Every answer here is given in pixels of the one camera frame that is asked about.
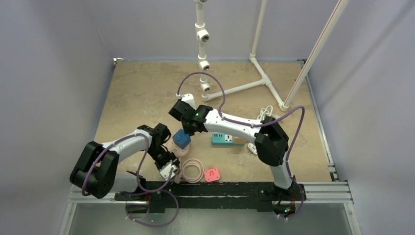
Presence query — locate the blue cube socket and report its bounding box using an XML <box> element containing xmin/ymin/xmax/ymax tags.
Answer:
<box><xmin>173</xmin><ymin>129</ymin><xmax>191</xmax><ymax>149</ymax></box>

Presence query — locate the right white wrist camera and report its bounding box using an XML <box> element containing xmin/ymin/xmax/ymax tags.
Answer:
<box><xmin>176</xmin><ymin>93</ymin><xmax>197</xmax><ymax>109</ymax></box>

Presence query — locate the pink cable with plug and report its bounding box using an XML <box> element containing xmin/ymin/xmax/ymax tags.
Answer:
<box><xmin>174</xmin><ymin>158</ymin><xmax>206</xmax><ymax>184</ymax></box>

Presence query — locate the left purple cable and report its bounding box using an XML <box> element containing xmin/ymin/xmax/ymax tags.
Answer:
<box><xmin>81</xmin><ymin>131</ymin><xmax>180</xmax><ymax>228</ymax></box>

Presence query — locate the white square wall adapter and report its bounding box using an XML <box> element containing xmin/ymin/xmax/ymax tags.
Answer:
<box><xmin>247</xmin><ymin>143</ymin><xmax>257</xmax><ymax>155</ymax></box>

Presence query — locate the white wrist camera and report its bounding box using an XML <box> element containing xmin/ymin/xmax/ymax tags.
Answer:
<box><xmin>159</xmin><ymin>162</ymin><xmax>180</xmax><ymax>182</ymax></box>
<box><xmin>176</xmin><ymin>93</ymin><xmax>197</xmax><ymax>109</ymax></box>

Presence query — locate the tan cube plug adapter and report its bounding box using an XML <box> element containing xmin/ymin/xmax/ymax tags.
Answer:
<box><xmin>233</xmin><ymin>137</ymin><xmax>246</xmax><ymax>145</ymax></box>

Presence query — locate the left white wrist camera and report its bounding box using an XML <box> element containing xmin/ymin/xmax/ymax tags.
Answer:
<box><xmin>159</xmin><ymin>162</ymin><xmax>180</xmax><ymax>182</ymax></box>

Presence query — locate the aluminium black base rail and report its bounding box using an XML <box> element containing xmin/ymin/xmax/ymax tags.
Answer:
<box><xmin>69</xmin><ymin>182</ymin><xmax>352</xmax><ymax>216</ymax></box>

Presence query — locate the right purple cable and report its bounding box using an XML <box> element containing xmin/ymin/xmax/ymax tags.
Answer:
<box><xmin>176</xmin><ymin>71</ymin><xmax>306</xmax><ymax>221</ymax></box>

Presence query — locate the pink square plug adapter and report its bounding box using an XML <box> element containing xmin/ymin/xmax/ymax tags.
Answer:
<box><xmin>204</xmin><ymin>167</ymin><xmax>221</xmax><ymax>183</ymax></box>

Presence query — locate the round pink power socket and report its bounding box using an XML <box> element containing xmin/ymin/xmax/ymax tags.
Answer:
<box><xmin>164</xmin><ymin>140</ymin><xmax>190</xmax><ymax>158</ymax></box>

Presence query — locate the teal power strip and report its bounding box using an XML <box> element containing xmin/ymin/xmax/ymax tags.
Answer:
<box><xmin>211</xmin><ymin>133</ymin><xmax>241</xmax><ymax>146</ymax></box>

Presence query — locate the white PVC pipe frame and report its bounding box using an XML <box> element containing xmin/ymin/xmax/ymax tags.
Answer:
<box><xmin>195</xmin><ymin>0</ymin><xmax>348</xmax><ymax>111</ymax></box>

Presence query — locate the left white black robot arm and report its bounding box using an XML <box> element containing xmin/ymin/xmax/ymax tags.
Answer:
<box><xmin>69</xmin><ymin>123</ymin><xmax>180</xmax><ymax>200</ymax></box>

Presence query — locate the purple cable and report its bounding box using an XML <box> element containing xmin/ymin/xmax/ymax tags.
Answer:
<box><xmin>176</xmin><ymin>71</ymin><xmax>306</xmax><ymax>221</ymax></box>
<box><xmin>81</xmin><ymin>131</ymin><xmax>180</xmax><ymax>228</ymax></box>

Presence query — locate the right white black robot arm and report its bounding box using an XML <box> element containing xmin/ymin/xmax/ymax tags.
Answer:
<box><xmin>169</xmin><ymin>100</ymin><xmax>294</xmax><ymax>199</ymax></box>

